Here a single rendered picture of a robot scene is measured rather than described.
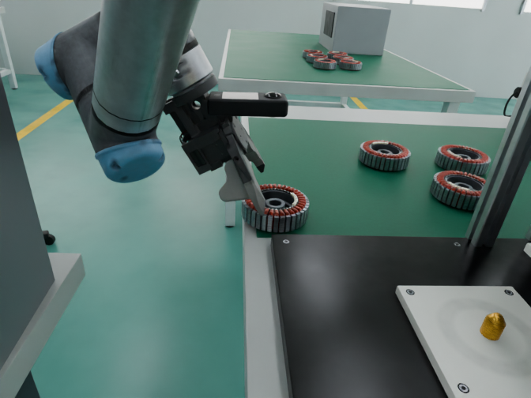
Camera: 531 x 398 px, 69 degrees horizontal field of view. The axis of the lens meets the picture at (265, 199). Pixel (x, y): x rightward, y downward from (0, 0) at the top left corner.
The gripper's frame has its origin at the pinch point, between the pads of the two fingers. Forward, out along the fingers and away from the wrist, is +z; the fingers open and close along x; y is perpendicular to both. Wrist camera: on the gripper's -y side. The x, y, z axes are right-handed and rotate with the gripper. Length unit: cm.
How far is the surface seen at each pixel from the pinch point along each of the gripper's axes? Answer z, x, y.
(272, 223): 2.7, 5.7, 0.5
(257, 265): 3.7, 13.3, 3.5
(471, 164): 23.9, -20.0, -37.9
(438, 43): 124, -431, -172
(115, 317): 45, -46, 83
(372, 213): 13.7, -2.3, -14.2
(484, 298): 14.3, 21.7, -21.8
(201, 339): 61, -37, 55
